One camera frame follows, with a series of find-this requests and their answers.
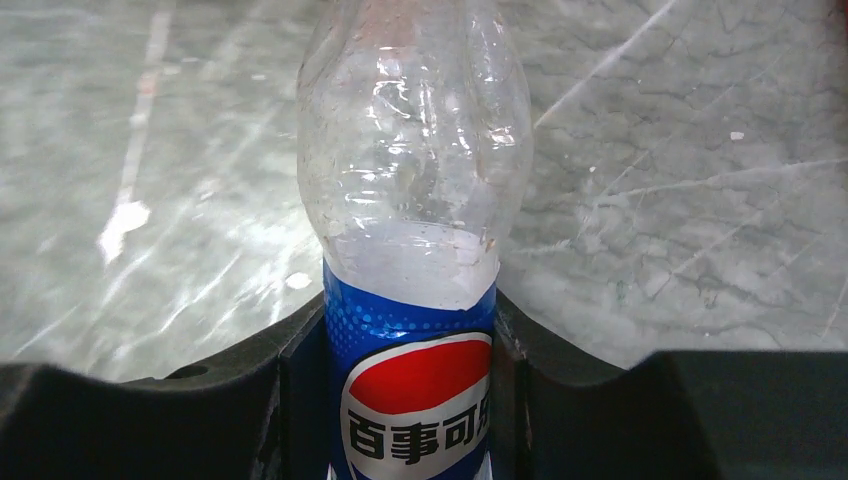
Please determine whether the pepsi bottle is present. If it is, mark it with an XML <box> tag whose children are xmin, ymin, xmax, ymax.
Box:
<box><xmin>297</xmin><ymin>1</ymin><xmax>534</xmax><ymax>479</ymax></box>

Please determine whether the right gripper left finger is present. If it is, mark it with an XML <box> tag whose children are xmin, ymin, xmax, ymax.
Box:
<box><xmin>1</xmin><ymin>297</ymin><xmax>330</xmax><ymax>479</ymax></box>

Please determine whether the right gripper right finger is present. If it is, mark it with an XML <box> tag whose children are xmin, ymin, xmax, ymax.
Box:
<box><xmin>490</xmin><ymin>295</ymin><xmax>847</xmax><ymax>479</ymax></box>

